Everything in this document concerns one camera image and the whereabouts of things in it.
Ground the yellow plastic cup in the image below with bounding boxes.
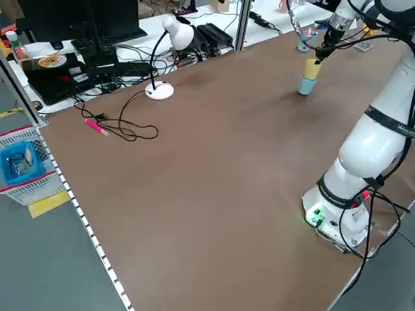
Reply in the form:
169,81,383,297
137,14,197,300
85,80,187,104
303,58,323,80

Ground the black lamp cable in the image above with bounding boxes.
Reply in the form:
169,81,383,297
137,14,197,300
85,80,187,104
73,90,160,143

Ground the black computer monitor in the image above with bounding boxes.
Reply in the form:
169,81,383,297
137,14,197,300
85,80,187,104
15,0,149,45

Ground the black power adapter box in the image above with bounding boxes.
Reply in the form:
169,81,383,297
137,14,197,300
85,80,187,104
196,23,234,48

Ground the black flat case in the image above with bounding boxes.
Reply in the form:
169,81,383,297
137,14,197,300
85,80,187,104
25,52,95,105

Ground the black base cable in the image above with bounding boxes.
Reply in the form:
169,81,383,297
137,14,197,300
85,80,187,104
326,186,415,311

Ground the wire and wood mug rack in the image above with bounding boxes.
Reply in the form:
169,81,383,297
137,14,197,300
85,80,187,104
353,38,377,52

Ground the white desk lamp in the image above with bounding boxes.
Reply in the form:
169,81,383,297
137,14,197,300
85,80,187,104
145,15,196,100

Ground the pink marker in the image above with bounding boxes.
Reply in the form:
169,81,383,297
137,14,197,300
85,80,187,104
84,119,110,137

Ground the white plastic basket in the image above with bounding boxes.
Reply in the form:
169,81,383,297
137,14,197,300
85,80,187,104
0,126,66,207

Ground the clear blue pen cup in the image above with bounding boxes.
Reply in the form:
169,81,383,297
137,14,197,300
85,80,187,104
297,28,318,52

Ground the blue plastic cup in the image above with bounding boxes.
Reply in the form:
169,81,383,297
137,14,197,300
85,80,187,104
298,75,317,97

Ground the aluminium frame post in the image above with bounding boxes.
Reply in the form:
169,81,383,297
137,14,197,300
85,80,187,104
0,51,50,128
233,0,252,51

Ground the round plate with food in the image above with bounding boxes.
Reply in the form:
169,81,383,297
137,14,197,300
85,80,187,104
37,54,67,69

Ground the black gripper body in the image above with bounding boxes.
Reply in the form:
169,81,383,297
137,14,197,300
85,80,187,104
322,26,344,49

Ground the blue plastic box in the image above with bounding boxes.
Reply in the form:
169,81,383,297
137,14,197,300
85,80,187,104
0,141,46,186

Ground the black power strip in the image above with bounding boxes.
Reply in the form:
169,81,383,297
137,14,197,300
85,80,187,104
248,11,270,29

